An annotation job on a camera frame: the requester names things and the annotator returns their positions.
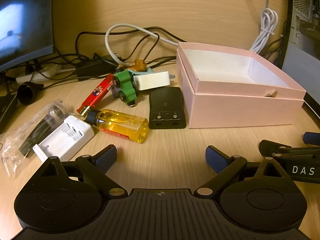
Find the green toy car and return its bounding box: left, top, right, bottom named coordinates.
left=111, top=65, right=139, bottom=107

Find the red printed lighter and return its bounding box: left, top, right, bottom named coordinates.
left=77, top=74, right=114, bottom=117

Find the black cable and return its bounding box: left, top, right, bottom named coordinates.
left=75, top=29, right=177, bottom=67

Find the pink cardboard box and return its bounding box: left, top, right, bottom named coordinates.
left=176, top=42, right=307, bottom=129

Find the bundled white cable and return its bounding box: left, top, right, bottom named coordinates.
left=249, top=0, right=279, bottom=53

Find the brown bear figurine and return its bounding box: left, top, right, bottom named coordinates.
left=129, top=59, right=147, bottom=72

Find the brown cable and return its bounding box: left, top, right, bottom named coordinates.
left=125, top=32, right=160, bottom=67

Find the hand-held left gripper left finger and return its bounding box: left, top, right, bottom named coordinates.
left=32, top=144, right=127, bottom=197

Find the white looped cable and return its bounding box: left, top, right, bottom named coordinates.
left=105, top=24, right=180, bottom=67

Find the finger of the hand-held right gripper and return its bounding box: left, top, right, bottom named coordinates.
left=302, top=132, right=320, bottom=145
left=259, top=140, right=320, bottom=158

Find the white power strip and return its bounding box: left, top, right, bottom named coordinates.
left=15, top=64, right=63, bottom=83

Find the computer tower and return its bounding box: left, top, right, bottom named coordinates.
left=281, top=0, right=320, bottom=103

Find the white battery charger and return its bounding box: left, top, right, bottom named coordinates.
left=32, top=114, right=95, bottom=162

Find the black power brick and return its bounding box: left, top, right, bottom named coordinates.
left=75, top=55, right=118, bottom=77

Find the white power adapter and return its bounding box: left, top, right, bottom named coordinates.
left=135, top=71, right=176, bottom=91

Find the yellow liquid bottle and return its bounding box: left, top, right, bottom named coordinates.
left=86, top=109, right=149, bottom=144

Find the computer monitor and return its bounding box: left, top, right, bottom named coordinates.
left=0, top=0, right=55, bottom=73

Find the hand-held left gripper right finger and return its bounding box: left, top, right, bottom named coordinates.
left=197, top=145, right=288, bottom=197

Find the clear plastic bag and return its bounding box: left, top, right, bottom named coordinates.
left=0, top=100, right=69, bottom=178

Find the light blue plastic toy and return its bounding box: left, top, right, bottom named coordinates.
left=130, top=67, right=154, bottom=77

